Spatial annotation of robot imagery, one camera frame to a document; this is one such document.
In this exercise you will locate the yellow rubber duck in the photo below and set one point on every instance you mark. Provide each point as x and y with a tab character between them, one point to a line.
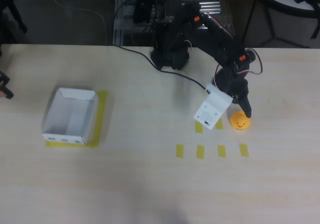
238	121

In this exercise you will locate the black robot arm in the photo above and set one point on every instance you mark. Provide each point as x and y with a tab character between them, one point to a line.
210	37

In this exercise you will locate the white cardboard box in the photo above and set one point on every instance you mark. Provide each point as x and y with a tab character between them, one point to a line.
70	114

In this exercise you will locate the short yellow tape strip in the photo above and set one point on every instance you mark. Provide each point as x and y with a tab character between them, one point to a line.
221	151
244	150
219	124
200	151
180	151
198	128

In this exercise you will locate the round white table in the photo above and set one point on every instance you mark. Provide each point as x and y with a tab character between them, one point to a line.
287	8

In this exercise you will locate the black clamp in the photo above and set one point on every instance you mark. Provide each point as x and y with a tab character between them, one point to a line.
6	89

